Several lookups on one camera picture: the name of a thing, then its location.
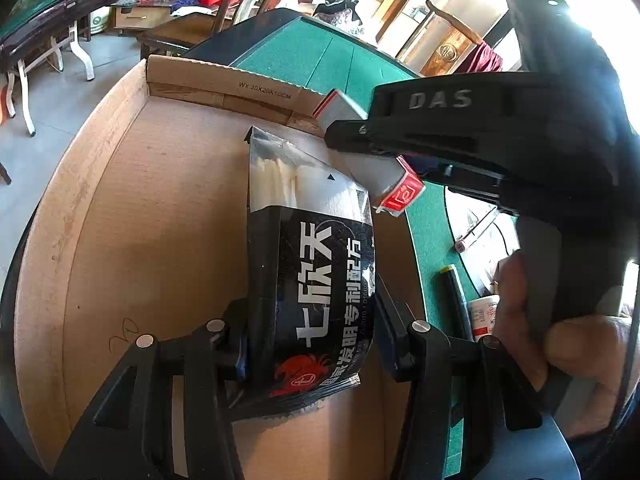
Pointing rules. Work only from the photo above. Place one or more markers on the white pen with red cap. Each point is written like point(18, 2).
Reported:
point(462, 244)

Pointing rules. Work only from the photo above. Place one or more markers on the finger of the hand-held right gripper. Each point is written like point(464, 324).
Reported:
point(350, 135)
point(470, 185)

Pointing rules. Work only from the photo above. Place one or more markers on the carved wooden armchair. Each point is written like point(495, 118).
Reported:
point(452, 50)

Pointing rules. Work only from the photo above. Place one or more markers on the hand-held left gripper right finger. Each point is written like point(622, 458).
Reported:
point(392, 345)

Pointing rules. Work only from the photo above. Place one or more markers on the low wooden cabinet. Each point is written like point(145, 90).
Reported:
point(140, 17)

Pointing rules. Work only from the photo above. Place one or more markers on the person's right hand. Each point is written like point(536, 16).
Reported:
point(590, 355)

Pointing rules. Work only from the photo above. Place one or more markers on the pile of dark clothes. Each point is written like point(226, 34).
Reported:
point(345, 10)

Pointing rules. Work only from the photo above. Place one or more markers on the white bucket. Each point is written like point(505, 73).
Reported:
point(100, 22)

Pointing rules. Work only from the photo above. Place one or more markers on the dark red cloth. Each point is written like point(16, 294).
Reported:
point(482, 60)

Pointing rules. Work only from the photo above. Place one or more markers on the green felt mahjong table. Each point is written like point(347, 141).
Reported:
point(320, 55)

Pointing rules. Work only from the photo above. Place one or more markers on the black packet with red crab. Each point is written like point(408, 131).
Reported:
point(310, 270)

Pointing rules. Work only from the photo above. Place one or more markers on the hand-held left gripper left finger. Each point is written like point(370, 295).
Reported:
point(235, 345)

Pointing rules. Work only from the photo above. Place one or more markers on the white medicine bottle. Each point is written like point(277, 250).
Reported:
point(481, 315)

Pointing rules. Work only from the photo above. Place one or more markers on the brown cardboard box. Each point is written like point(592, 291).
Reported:
point(150, 220)

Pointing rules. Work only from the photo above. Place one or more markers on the black tube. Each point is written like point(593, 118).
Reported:
point(452, 305)

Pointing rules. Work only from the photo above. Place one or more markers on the dark folded mahjong table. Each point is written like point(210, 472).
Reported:
point(60, 7)

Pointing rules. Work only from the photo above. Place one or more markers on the white and red carton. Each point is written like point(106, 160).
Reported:
point(372, 172)

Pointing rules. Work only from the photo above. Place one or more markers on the wooden chair with tall back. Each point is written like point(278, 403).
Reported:
point(170, 37)

